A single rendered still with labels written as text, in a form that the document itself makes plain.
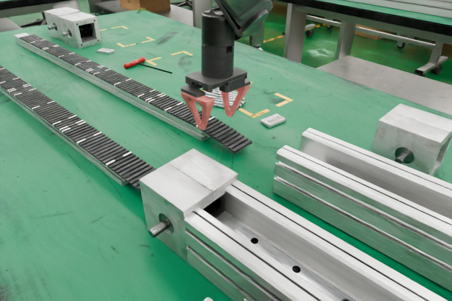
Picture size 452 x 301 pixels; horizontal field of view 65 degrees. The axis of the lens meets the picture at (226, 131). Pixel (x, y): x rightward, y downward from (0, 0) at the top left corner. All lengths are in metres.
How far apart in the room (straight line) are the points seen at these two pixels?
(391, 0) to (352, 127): 1.29
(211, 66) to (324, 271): 0.36
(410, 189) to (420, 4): 1.50
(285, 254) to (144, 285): 0.18
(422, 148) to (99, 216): 0.52
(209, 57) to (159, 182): 0.24
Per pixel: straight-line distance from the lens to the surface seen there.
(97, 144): 0.70
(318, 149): 0.60
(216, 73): 0.61
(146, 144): 0.73
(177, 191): 0.46
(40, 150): 0.79
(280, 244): 0.46
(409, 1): 1.99
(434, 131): 0.67
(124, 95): 0.93
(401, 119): 0.68
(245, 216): 0.48
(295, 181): 0.56
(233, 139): 0.69
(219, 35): 0.60
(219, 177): 0.48
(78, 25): 1.34
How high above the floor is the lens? 1.18
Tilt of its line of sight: 32 degrees down
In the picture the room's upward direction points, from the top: straight up
